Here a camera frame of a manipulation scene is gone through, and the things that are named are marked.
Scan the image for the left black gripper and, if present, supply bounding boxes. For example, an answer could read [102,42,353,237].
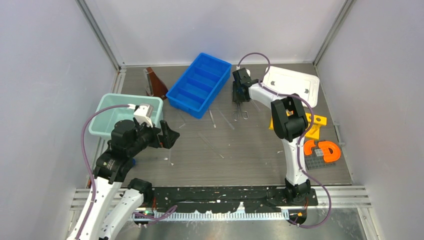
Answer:
[128,117,179,156]

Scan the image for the metal crucible tongs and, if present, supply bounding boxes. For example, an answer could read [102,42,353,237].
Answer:
[232,101,249,121]

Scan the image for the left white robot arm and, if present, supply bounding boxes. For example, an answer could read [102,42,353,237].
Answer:
[68,119,180,240]

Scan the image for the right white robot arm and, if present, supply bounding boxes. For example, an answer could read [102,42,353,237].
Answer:
[232,67,311,205]

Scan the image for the vertical glass pipette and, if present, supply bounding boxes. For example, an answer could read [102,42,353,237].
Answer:
[167,149,174,166]

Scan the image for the short clear glass tube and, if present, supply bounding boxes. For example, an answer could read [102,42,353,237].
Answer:
[251,100,261,112]

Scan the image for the white plastic tray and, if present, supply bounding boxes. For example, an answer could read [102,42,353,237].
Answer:
[262,66,320,108]

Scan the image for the blue divided plastic bin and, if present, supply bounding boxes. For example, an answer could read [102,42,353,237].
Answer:
[166,53,232,119]

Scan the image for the brown triangular stand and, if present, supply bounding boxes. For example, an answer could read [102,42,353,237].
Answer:
[143,67,168,100]

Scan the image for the light green plastic tub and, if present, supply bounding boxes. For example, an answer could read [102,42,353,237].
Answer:
[88,93,164,141]

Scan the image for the yellow test tube rack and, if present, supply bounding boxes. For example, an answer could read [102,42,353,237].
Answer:
[268,113,327,141]

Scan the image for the grey building plate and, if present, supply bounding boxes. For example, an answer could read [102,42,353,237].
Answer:
[304,149,336,171]

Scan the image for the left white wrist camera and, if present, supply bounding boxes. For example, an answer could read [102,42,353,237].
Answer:
[133,104,154,127]

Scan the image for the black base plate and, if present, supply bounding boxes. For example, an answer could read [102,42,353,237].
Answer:
[141,186,318,214]

